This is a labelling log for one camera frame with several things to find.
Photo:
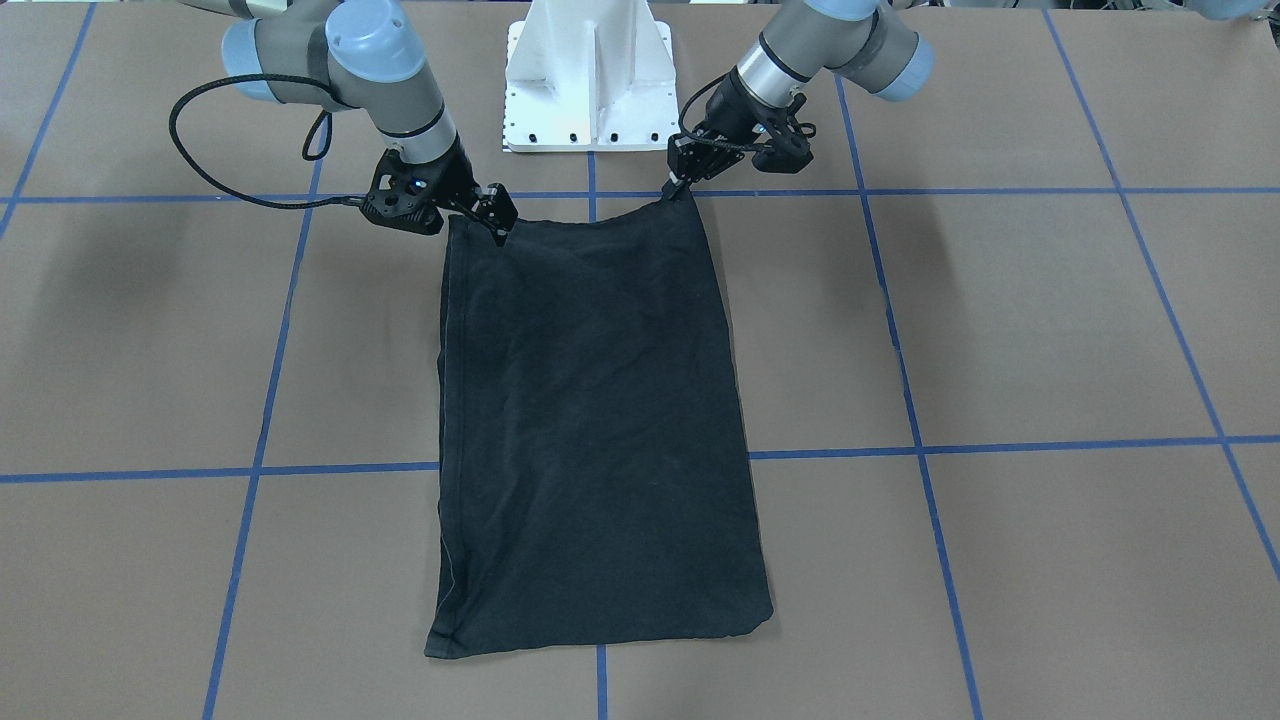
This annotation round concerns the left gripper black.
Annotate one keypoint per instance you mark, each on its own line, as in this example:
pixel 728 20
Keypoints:
pixel 724 112

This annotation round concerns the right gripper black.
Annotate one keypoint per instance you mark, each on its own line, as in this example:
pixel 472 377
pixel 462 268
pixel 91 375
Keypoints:
pixel 459 178

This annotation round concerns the black t-shirt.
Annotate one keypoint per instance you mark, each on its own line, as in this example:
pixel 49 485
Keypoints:
pixel 594 481

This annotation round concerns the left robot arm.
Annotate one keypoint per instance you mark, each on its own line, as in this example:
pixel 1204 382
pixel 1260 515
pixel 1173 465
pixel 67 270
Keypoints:
pixel 865 42

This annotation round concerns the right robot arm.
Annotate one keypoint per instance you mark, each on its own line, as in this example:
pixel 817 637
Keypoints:
pixel 364 55

